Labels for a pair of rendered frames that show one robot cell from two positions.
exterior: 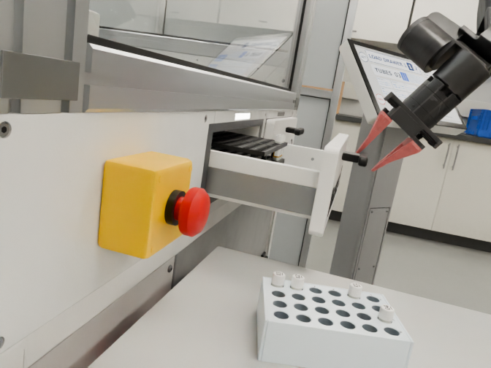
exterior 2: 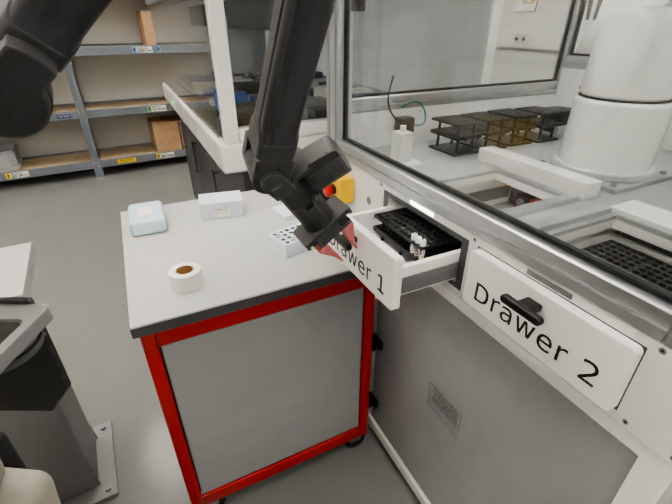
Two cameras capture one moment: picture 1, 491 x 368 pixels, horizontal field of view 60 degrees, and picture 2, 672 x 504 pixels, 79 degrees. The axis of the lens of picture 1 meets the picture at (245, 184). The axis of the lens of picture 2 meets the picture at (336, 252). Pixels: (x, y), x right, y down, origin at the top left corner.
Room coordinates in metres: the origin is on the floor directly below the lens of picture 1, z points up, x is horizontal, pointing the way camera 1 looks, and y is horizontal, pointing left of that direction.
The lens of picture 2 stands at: (1.15, -0.63, 1.28)
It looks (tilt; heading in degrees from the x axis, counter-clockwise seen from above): 30 degrees down; 140
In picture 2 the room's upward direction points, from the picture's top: straight up
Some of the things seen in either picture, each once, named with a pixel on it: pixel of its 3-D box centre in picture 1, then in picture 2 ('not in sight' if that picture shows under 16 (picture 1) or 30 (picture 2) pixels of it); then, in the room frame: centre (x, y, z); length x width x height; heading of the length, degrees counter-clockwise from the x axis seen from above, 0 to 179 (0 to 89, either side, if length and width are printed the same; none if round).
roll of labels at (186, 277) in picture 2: not in sight; (186, 277); (0.35, -0.39, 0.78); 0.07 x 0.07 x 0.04
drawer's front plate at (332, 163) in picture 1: (332, 174); (357, 250); (0.62, -0.13, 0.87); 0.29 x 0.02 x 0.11; 166
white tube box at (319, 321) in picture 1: (326, 324); (296, 238); (0.35, -0.09, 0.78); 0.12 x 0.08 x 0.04; 91
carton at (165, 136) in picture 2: not in sight; (172, 132); (-3.18, 0.83, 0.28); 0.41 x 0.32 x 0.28; 79
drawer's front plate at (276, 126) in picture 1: (280, 142); (534, 318); (0.96, -0.06, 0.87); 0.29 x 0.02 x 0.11; 166
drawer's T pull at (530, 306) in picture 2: (294, 130); (526, 306); (0.96, -0.09, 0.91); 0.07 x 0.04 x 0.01; 166
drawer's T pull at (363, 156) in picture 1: (354, 157); (346, 239); (0.62, -0.15, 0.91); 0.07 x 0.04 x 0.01; 166
